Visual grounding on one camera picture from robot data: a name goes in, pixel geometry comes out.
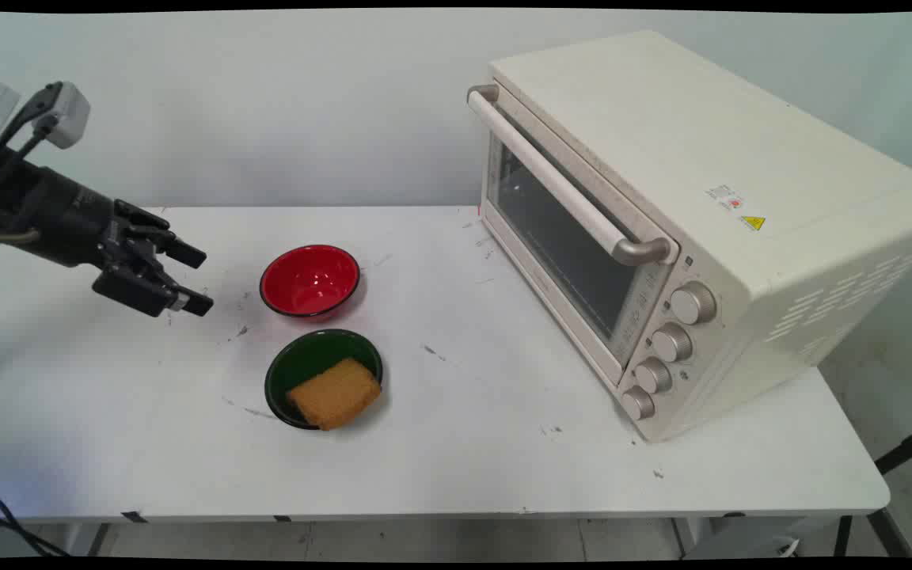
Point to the white grey wrist camera box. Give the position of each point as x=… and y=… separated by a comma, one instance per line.
x=68, y=115

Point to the black tripod stand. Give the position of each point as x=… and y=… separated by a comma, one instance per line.
x=903, y=451

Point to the red plastic bowl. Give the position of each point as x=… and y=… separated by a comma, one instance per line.
x=309, y=279

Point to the dark table leg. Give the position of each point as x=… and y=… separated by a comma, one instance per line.
x=100, y=538

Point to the cream toaster oven body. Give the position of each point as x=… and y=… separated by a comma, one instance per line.
x=662, y=142

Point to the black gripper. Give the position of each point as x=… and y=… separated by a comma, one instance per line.
x=52, y=218

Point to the white label sticker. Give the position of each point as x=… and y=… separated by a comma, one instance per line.
x=727, y=196

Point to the yellow warning sticker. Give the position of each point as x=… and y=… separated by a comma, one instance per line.
x=752, y=223

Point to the golden toast slice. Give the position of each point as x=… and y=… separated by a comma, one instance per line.
x=335, y=394

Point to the large silver oven knob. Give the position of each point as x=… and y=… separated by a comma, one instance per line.
x=693, y=303

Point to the dark green plastic bowl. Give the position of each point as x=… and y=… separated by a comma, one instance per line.
x=305, y=360

